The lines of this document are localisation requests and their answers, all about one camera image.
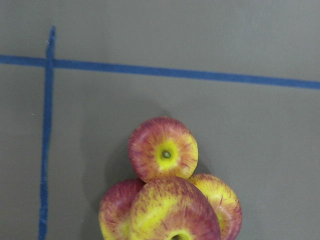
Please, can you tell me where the red yellow apple carried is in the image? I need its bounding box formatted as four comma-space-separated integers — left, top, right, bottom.
129, 177, 221, 240

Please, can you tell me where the red yellow apple near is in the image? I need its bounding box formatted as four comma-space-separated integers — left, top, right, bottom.
128, 116, 199, 183

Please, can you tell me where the red yellow apple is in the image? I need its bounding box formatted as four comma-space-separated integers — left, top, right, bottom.
128, 116, 199, 183
188, 173, 243, 240
98, 178, 145, 240

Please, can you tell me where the red yellow apple left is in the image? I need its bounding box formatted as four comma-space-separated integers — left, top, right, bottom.
98, 178, 145, 240

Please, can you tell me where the red yellow apple far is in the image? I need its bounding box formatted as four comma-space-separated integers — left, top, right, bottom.
188, 173, 243, 240

